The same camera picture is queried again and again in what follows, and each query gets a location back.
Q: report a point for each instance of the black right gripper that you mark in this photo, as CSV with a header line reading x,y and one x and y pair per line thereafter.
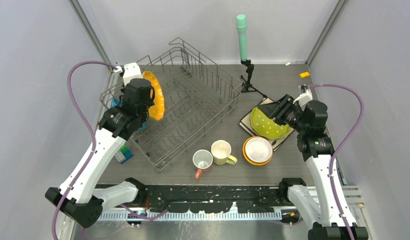
x,y
276,110

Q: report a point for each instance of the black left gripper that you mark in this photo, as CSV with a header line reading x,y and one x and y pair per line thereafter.
x,y
150,103

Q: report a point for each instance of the green polka dot plate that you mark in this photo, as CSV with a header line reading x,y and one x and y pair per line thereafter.
x,y
266,127

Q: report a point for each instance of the orange polka dot plate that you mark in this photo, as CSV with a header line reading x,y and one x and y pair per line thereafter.
x,y
156,111

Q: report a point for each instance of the square floral plate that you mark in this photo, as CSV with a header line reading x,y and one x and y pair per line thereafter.
x,y
246,125

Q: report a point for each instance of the blue polka dot plate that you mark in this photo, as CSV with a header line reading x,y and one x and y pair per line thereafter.
x,y
116,103

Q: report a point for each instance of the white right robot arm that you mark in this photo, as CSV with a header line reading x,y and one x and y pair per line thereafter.
x,y
329,217

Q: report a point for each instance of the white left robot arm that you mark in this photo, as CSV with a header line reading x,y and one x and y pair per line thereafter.
x,y
77,197

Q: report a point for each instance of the white bowl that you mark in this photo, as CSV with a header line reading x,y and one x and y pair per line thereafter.
x,y
258,149

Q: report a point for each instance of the small yellow block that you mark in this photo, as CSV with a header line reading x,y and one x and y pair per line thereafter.
x,y
304,74

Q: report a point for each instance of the orange bowl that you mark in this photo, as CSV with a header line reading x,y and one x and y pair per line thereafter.
x,y
249,158

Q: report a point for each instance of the blue green toy blocks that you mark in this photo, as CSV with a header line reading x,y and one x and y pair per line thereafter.
x,y
123,155

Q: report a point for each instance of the yellow green mug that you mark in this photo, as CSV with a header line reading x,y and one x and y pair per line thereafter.
x,y
221,152

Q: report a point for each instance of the green microphone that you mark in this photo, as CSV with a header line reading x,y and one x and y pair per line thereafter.
x,y
241,26

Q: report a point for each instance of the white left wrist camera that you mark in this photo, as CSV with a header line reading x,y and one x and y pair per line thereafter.
x,y
129,71

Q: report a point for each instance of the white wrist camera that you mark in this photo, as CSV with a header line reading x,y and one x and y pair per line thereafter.
x,y
129,71
304,97

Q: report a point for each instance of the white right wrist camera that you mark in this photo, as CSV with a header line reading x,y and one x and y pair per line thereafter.
x,y
304,97

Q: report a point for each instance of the grey wire dish rack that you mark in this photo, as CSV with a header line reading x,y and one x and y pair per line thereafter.
x,y
198,93

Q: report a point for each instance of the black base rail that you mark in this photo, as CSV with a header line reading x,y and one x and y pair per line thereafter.
x,y
212,199

